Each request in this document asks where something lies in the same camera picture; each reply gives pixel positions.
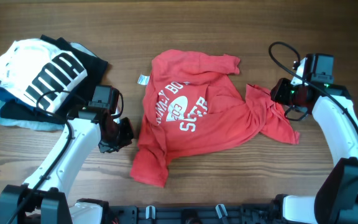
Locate red printed t-shirt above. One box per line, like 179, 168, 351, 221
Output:
131, 49, 300, 187

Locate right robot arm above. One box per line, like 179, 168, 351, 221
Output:
270, 54, 358, 223

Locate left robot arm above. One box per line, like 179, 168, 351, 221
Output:
0, 85, 134, 223

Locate black folded garment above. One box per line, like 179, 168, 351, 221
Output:
0, 35, 108, 130

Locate white folded shirt black letters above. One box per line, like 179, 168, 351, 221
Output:
0, 39, 87, 113

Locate dark blue folded garment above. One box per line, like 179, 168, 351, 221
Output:
0, 84, 80, 110

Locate light blue folded garment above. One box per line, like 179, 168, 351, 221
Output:
0, 38, 107, 131

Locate left black cable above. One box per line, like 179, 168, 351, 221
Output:
6, 90, 124, 224

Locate black cable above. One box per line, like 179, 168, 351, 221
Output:
268, 41, 358, 224
6, 90, 124, 224

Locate right black cable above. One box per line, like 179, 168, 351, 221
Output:
268, 41, 358, 224

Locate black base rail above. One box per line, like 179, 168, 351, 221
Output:
70, 198, 291, 224

